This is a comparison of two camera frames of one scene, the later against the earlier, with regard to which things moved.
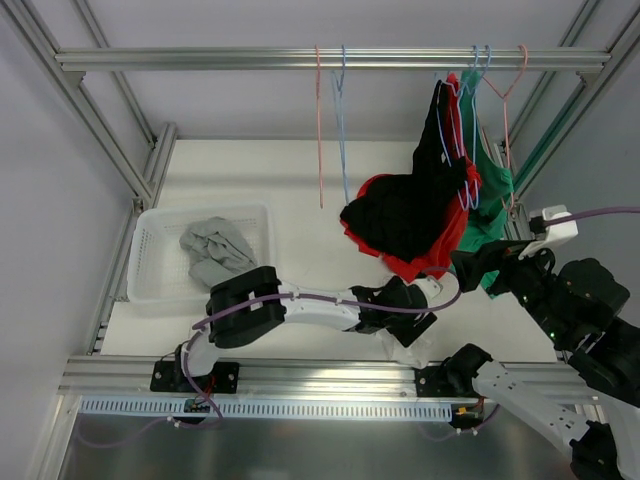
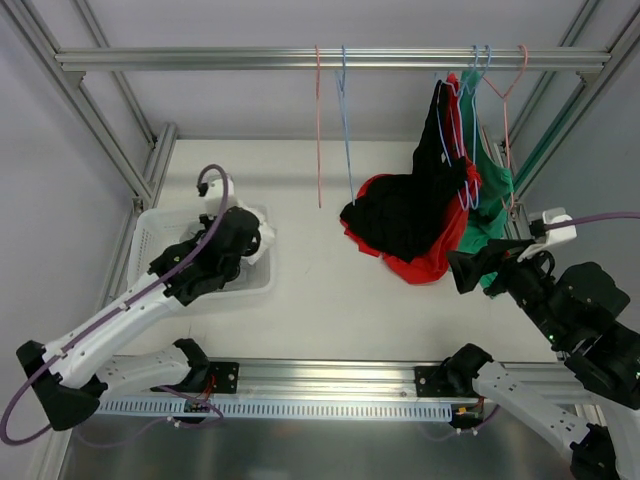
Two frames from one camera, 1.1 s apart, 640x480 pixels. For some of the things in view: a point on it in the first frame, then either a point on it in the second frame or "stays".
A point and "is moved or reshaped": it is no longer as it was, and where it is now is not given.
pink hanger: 319,128 stays
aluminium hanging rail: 330,58 stays
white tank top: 416,356 -> 267,235
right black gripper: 476,265 stays
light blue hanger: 342,131 is moved or reshaped
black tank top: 400,212 stays
